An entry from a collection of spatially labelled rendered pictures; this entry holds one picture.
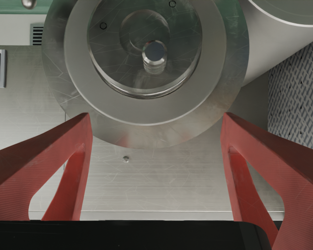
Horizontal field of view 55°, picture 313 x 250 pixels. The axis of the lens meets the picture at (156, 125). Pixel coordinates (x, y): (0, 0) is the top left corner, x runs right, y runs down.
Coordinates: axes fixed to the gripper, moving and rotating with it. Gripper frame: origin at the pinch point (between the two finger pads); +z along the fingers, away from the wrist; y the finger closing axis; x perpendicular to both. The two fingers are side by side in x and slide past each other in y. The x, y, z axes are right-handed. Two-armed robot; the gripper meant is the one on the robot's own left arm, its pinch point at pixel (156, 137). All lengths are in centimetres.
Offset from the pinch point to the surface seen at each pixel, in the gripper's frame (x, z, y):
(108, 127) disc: 4.7, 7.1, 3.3
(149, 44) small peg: -1.6, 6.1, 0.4
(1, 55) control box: 14, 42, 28
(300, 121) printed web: 12.5, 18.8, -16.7
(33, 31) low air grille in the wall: 89, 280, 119
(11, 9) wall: 72, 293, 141
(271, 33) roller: 0.5, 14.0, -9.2
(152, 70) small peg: 0.2, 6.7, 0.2
